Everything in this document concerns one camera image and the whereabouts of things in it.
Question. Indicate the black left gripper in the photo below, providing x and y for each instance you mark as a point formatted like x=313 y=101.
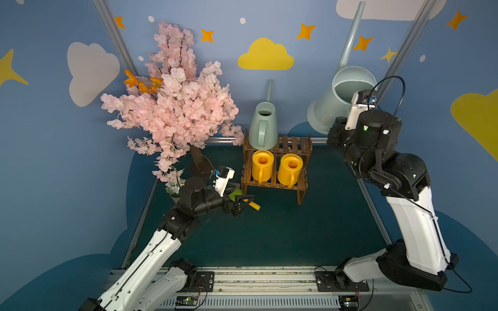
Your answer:
x=231 y=204

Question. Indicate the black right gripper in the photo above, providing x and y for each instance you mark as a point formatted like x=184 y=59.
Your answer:
x=336 y=139

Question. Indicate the yellow watering can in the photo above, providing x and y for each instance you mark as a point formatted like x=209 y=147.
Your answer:
x=262 y=165
x=289 y=170

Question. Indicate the large mint green watering can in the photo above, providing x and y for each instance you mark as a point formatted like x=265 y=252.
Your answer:
x=336 y=101

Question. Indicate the small mint green watering can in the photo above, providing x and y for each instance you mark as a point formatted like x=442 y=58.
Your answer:
x=263 y=132

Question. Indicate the brown wooden slatted shelf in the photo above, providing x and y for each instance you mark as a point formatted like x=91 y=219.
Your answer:
x=298 y=146

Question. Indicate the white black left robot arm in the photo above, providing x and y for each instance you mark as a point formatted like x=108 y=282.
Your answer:
x=135 y=289

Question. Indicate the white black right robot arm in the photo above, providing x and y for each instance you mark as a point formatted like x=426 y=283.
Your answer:
x=420 y=258

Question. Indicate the white flowers in pot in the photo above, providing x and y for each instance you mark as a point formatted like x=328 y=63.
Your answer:
x=173 y=188

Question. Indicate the pink blossom artificial tree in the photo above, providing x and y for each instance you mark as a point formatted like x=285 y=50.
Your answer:
x=178 y=105

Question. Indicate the green trowel yellow handle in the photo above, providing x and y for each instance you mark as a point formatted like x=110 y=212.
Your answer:
x=240 y=192

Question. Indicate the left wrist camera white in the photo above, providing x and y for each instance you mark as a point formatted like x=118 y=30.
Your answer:
x=223 y=176

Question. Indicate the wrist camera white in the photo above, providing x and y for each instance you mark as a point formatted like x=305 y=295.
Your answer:
x=361 y=101
x=223 y=176

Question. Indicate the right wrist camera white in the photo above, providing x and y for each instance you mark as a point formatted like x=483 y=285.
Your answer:
x=361 y=101

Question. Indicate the aluminium back frame rail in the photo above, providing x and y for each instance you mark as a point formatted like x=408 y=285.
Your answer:
x=229 y=140

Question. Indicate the aluminium frame rail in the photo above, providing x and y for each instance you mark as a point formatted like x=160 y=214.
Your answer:
x=229 y=140
x=296 y=288

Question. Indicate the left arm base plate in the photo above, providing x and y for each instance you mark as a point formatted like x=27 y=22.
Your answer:
x=203 y=280

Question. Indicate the aluminium front frame rail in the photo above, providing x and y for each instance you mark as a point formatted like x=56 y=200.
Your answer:
x=296 y=288

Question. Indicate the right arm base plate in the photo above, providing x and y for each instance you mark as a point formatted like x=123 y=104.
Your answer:
x=329 y=282

